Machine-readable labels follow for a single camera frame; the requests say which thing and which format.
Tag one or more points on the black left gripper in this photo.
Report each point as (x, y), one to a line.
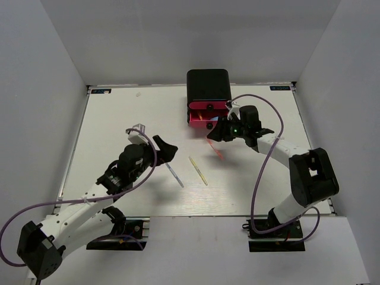
(167, 152)

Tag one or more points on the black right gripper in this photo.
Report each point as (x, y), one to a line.
(221, 132)

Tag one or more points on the red thin pen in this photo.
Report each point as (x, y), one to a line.
(216, 150)

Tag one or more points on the pink top drawer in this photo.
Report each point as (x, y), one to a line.
(207, 105)

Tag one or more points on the pink drawer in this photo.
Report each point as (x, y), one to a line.
(207, 105)
(195, 122)

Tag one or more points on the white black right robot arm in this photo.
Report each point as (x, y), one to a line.
(312, 178)

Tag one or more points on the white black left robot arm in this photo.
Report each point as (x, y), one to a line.
(43, 246)

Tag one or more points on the right table logo sticker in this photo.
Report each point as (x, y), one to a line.
(280, 88)

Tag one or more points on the table logo sticker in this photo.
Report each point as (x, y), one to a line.
(101, 91)
(280, 88)

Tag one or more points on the blue thin pen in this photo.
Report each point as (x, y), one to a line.
(175, 175)

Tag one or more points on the black drawer cabinet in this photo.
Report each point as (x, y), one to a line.
(207, 84)

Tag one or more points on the yellow thin pen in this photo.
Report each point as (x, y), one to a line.
(198, 170)

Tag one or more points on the left table logo sticker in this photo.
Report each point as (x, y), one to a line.
(101, 91)

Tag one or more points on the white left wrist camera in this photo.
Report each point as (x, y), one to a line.
(136, 134)

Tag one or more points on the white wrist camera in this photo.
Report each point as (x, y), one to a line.
(233, 109)
(136, 134)

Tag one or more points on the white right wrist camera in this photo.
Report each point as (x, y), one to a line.
(233, 109)

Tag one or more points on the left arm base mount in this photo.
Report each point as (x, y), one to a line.
(125, 234)

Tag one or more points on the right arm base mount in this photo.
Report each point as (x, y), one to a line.
(283, 240)

